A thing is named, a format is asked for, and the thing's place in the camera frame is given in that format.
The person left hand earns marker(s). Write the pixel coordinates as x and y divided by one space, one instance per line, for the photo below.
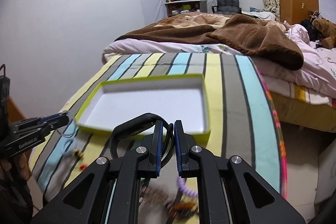
20 164

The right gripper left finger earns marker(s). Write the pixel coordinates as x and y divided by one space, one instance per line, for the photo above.
155 154

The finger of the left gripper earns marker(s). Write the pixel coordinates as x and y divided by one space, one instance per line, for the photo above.
52 124
59 119

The striped bed sheet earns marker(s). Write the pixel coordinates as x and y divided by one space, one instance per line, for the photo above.
240 166

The cluttered desk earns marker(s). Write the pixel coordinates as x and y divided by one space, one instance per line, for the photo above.
175 7

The pink beaded hair clip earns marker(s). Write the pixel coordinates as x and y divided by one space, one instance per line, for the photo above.
153 195

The pink quilt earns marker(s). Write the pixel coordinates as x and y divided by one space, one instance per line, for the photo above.
314 83

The green cardboard tray box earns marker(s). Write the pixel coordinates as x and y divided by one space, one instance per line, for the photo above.
175 97

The brown teddy bear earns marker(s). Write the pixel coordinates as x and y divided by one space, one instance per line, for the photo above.
328 32

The brown fleece blanket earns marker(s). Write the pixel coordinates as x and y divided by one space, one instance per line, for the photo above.
249 36

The black fitness band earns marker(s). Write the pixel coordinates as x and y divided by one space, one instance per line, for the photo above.
140 124

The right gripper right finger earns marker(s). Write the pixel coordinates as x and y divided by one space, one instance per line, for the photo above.
186 166

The black office chair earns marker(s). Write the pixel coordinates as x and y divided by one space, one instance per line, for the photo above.
227 7

